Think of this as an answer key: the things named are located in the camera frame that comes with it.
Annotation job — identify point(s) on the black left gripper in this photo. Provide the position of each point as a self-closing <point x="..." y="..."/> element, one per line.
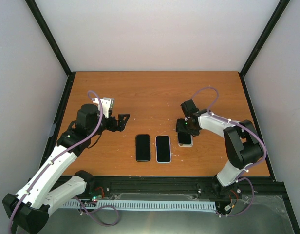
<point x="121" y="125"/>

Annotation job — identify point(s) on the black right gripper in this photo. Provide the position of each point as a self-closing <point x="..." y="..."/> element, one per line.
<point x="179" y="127"/>

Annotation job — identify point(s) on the teal phone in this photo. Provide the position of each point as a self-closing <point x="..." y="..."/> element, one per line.
<point x="183" y="134"/>

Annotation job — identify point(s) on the silver phone black screen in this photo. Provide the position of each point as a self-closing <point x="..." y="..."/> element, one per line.
<point x="143" y="147"/>

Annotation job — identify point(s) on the black phone case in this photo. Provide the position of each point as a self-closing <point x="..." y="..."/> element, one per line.
<point x="137" y="147"/>

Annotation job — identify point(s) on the light blue phone case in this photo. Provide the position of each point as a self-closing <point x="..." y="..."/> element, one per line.
<point x="156" y="148"/>

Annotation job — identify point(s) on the cream phone case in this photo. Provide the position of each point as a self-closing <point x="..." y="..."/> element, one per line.
<point x="185" y="145"/>

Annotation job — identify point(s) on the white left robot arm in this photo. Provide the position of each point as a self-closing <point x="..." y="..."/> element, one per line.
<point x="31" y="207"/>

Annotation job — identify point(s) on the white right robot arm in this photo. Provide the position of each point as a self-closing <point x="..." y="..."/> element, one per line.
<point x="244" y="148"/>

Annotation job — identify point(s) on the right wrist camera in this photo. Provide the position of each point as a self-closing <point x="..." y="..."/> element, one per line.
<point x="188" y="107"/>

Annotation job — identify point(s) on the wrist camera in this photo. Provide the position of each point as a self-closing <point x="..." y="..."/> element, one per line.
<point x="188" y="107"/>
<point x="106" y="104"/>

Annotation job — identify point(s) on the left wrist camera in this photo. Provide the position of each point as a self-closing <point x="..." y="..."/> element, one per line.
<point x="106" y="104"/>

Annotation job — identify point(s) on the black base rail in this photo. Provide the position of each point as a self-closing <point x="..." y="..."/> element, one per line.
<point x="198" y="187"/>

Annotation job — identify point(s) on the light blue cable duct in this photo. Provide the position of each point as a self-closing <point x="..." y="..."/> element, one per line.
<point x="139" y="205"/>

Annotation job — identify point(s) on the black frame post left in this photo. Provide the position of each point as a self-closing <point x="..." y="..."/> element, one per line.
<point x="48" y="35"/>

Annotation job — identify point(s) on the black frame post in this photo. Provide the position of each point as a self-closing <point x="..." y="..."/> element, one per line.
<point x="48" y="35"/>
<point x="276" y="15"/>

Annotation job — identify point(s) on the black frame post right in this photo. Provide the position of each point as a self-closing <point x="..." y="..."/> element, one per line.
<point x="276" y="15"/>

